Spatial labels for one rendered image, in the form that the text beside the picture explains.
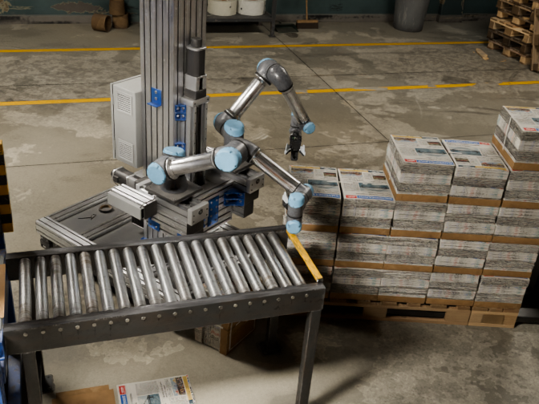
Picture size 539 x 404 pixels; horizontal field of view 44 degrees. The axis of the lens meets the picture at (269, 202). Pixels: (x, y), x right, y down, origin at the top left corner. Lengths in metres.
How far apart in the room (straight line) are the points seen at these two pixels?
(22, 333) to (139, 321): 0.45
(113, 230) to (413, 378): 2.07
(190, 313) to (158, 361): 0.95
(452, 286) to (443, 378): 0.56
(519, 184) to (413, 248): 0.67
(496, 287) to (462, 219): 0.54
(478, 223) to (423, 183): 0.42
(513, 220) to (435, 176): 0.54
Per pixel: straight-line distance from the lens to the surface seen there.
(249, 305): 2.92
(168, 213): 3.69
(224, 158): 3.21
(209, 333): 3.79
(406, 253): 3.92
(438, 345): 4.12
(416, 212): 3.79
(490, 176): 3.79
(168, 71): 3.64
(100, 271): 3.07
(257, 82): 4.01
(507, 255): 4.08
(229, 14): 9.47
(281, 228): 3.38
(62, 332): 2.83
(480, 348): 4.19
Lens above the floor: 2.57
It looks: 29 degrees down
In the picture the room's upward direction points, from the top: 5 degrees clockwise
